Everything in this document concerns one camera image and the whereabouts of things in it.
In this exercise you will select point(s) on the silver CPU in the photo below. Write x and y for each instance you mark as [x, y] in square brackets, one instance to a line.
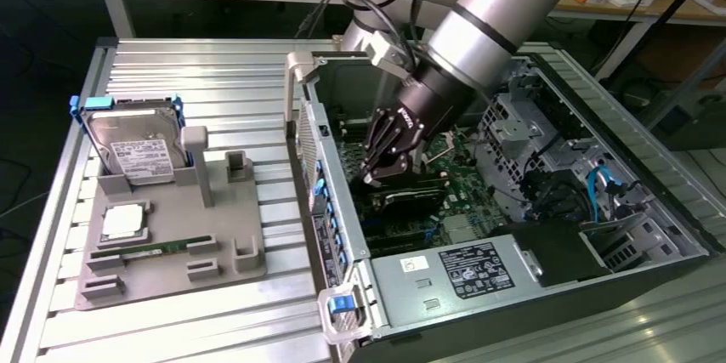
[122, 222]

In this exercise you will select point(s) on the metal disk bay cage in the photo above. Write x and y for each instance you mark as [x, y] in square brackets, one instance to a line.
[516, 129]

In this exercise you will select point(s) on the black fan assembly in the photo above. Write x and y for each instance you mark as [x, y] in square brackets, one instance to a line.
[552, 195]

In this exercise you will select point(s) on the grey power supply unit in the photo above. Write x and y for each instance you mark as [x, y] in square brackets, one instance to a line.
[396, 290]

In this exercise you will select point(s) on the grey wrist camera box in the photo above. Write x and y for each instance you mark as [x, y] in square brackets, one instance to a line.
[391, 55]

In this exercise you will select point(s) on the silver chipset heat sink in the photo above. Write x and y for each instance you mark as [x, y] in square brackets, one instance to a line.
[461, 228]

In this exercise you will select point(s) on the metal socket cover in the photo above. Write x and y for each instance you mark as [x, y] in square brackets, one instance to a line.
[441, 146]

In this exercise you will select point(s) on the grey parts rack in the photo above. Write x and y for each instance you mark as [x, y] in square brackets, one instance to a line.
[169, 218]

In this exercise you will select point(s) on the green RAM stick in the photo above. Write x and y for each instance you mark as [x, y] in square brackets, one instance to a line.
[153, 249]

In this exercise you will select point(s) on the blue case latch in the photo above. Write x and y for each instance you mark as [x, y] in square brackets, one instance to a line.
[340, 304]

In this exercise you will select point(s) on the green motherboard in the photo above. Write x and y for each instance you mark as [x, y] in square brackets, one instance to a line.
[471, 184]

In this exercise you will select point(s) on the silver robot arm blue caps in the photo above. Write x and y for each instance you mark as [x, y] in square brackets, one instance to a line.
[481, 40]

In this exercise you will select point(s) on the black graphics card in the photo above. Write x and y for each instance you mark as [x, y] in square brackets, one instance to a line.
[408, 205]

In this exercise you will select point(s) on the cluttered wooden workbench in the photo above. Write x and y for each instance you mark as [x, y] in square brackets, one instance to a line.
[623, 8]

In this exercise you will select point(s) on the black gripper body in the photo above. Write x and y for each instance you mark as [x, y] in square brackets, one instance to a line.
[436, 99]

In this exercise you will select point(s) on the open black PC case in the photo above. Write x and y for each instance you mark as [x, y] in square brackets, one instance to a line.
[617, 286]

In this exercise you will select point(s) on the hard disk blue carrier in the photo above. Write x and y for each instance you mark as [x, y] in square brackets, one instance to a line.
[136, 142]

